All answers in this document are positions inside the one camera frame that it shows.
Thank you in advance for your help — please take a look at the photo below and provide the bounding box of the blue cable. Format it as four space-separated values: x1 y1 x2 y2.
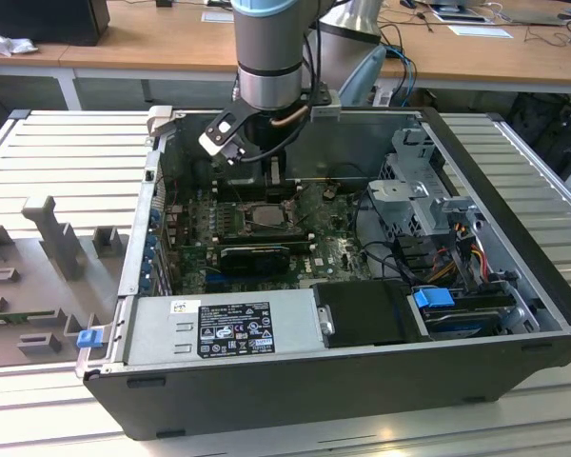
388 45 418 94

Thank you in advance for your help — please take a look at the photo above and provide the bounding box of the metal socket cover frame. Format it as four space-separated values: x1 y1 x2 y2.
290 185 315 227

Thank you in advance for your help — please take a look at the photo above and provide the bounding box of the black RAM slot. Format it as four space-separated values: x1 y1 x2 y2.
217 189 300 203
221 238 315 253
218 230 310 244

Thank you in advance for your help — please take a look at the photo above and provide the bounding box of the grey parts rack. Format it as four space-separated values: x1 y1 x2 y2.
0 194 129 370

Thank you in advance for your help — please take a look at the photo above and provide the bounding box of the crumpled white paper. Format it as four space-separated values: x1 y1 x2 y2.
0 26 39 57

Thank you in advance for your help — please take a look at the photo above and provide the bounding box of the black office chair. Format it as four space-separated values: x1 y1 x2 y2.
508 92 571 177

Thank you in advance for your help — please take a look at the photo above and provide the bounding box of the grey power supply with label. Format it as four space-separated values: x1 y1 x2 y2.
121 288 325 366

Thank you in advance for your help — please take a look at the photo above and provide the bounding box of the silver square CPU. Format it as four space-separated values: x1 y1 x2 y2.
252 205 292 229

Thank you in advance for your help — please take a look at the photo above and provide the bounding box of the black graphics card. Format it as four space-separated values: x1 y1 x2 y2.
218 245 291 275

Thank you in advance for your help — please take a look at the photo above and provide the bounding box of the blue case latch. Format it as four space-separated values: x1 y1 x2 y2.
75 329 104 351

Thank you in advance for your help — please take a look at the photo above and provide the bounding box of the black box on desk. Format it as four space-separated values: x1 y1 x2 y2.
0 0 110 48

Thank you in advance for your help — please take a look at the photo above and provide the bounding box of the green circuit board strip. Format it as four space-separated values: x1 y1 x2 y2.
0 308 58 326

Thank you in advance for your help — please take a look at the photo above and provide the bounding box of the hard disk in blue carrier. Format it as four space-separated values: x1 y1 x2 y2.
408 285 518 342

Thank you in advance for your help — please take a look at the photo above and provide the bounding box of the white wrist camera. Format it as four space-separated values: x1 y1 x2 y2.
198 118 246 166

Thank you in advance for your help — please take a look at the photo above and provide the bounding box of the black plastic shroud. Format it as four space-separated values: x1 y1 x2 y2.
311 280 432 348

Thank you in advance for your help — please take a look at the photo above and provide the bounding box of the CPU socket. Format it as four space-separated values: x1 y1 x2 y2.
240 202 300 234

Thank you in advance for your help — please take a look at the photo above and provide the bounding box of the grey metal drive cage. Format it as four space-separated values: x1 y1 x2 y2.
365 126 486 239

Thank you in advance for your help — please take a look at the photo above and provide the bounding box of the coloured power wire bundle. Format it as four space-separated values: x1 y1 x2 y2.
430 223 489 287

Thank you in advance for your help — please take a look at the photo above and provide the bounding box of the green motherboard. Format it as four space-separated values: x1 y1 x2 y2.
164 183 377 294

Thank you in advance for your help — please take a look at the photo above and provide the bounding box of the black open PC case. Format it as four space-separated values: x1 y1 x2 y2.
75 105 571 442

